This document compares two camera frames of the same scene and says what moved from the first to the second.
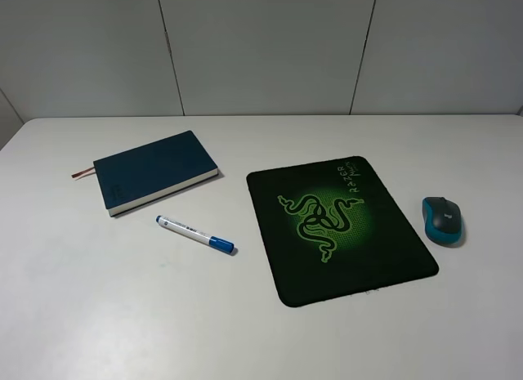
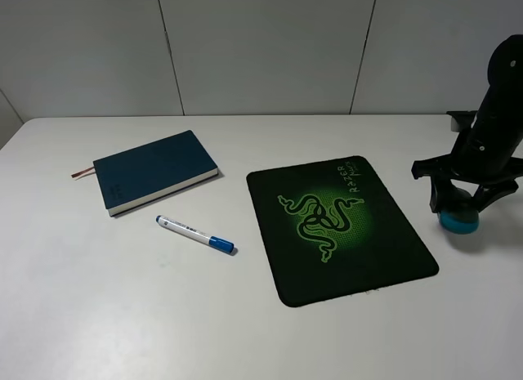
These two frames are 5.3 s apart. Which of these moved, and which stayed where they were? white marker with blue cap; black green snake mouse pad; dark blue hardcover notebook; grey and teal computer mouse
Moved: grey and teal computer mouse
Stayed: black green snake mouse pad; white marker with blue cap; dark blue hardcover notebook
